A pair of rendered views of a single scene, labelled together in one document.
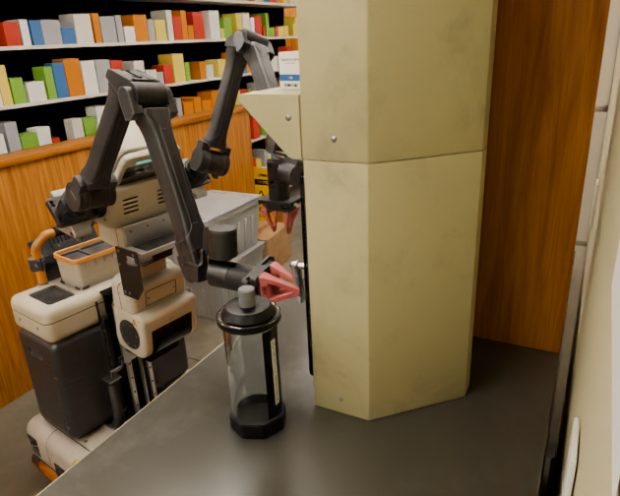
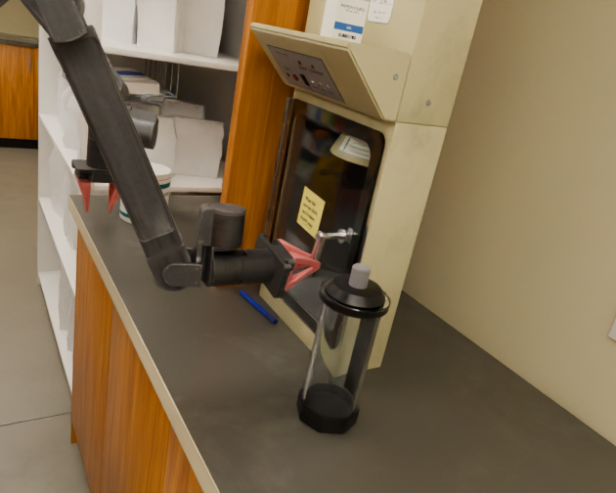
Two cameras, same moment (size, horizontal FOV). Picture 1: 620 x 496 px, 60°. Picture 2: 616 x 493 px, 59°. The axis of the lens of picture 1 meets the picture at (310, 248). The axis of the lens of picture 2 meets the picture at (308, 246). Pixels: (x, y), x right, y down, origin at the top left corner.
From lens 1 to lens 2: 0.98 m
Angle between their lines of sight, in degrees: 59
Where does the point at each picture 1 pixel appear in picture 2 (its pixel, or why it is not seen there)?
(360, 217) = (427, 176)
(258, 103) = (370, 57)
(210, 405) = (266, 428)
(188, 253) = (176, 250)
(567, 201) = not seen: hidden behind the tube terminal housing
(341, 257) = (401, 217)
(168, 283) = not seen: outside the picture
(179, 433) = (291, 469)
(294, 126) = (398, 86)
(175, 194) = (147, 166)
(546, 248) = not seen: hidden behind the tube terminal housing
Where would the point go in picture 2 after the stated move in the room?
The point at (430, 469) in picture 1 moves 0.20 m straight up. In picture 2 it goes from (453, 377) to (483, 287)
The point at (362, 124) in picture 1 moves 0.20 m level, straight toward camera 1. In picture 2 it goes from (453, 91) to (584, 121)
